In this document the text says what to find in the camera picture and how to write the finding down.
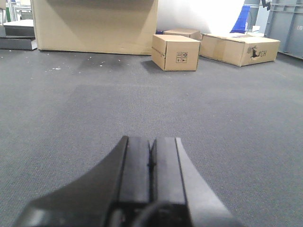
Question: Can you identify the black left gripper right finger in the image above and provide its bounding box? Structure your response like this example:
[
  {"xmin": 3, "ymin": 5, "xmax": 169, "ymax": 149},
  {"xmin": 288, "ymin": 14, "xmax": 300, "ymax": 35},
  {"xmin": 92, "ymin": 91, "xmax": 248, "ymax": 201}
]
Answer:
[{"xmin": 151, "ymin": 137, "xmax": 243, "ymax": 227}]

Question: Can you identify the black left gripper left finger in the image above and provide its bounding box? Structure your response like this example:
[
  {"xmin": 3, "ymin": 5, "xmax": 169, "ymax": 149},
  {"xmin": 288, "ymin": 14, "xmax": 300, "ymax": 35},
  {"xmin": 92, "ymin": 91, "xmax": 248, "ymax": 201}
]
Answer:
[{"xmin": 14, "ymin": 136, "xmax": 150, "ymax": 227}]

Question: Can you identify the small cardboard box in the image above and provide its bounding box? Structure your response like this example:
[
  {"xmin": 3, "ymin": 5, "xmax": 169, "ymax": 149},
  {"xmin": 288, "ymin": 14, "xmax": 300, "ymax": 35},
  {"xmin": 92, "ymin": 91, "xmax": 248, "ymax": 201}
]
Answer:
[{"xmin": 151, "ymin": 35, "xmax": 200, "ymax": 71}]

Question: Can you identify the large flat cardboard box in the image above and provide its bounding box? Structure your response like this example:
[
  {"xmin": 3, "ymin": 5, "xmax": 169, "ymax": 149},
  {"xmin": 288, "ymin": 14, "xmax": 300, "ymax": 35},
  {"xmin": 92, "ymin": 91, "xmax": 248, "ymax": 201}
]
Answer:
[{"xmin": 199, "ymin": 33, "xmax": 280, "ymax": 67}]

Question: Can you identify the middle cardboard box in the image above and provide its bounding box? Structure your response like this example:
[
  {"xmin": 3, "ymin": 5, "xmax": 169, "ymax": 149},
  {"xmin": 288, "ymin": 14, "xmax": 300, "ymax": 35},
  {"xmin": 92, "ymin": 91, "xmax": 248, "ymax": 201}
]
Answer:
[{"xmin": 163, "ymin": 28, "xmax": 202, "ymax": 40}]

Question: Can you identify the big cardboard box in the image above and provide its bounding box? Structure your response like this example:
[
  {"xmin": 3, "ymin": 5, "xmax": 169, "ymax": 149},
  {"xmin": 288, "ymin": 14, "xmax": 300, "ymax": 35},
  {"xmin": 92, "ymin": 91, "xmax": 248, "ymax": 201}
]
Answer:
[{"xmin": 31, "ymin": 0, "xmax": 158, "ymax": 55}]

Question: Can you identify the blue object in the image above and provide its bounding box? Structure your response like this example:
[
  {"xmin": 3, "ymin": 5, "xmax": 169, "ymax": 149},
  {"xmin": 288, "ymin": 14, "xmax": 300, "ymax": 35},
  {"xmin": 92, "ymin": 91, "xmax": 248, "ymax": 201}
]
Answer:
[{"xmin": 231, "ymin": 5, "xmax": 250, "ymax": 34}]

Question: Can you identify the long dark grey platform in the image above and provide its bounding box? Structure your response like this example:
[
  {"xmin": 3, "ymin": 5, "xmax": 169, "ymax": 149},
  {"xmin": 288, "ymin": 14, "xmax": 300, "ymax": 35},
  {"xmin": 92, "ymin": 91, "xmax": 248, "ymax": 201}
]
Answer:
[{"xmin": 0, "ymin": 19, "xmax": 37, "ymax": 51}]

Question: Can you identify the grey plastic crate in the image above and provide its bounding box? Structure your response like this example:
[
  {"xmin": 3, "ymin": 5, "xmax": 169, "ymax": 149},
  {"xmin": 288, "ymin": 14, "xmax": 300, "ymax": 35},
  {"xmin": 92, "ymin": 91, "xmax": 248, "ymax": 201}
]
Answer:
[{"xmin": 265, "ymin": 0, "xmax": 303, "ymax": 59}]

